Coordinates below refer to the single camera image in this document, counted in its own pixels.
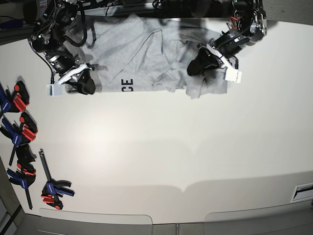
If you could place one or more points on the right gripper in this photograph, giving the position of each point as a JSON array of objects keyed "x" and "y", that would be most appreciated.
[{"x": 76, "y": 76}]

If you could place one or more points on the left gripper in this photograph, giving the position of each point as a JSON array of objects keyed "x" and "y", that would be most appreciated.
[{"x": 229, "y": 44}]

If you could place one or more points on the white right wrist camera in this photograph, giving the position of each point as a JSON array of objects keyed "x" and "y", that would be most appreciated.
[{"x": 54, "y": 90}]

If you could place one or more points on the top blue red bar clamp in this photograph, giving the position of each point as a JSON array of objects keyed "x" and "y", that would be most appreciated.
[{"x": 14, "y": 102}]

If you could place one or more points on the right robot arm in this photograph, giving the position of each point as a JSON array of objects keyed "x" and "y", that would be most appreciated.
[{"x": 48, "y": 38}]

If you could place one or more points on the blue red bar clamp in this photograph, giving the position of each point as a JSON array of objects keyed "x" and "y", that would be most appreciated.
[
  {"x": 19, "y": 135},
  {"x": 54, "y": 190},
  {"x": 14, "y": 102}
]

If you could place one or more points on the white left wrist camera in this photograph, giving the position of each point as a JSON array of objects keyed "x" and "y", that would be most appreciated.
[{"x": 233, "y": 75}]

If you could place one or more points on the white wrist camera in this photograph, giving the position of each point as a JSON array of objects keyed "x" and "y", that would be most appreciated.
[
  {"x": 233, "y": 75},
  {"x": 54, "y": 90}
]

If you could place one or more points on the lower blue red bar clamp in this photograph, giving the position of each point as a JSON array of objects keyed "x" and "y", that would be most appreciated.
[{"x": 54, "y": 190}]

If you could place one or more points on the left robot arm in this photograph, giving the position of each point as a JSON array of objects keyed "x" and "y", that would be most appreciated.
[{"x": 248, "y": 24}]

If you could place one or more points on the grey T-shirt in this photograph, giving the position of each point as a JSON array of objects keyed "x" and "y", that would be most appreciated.
[{"x": 137, "y": 54}]

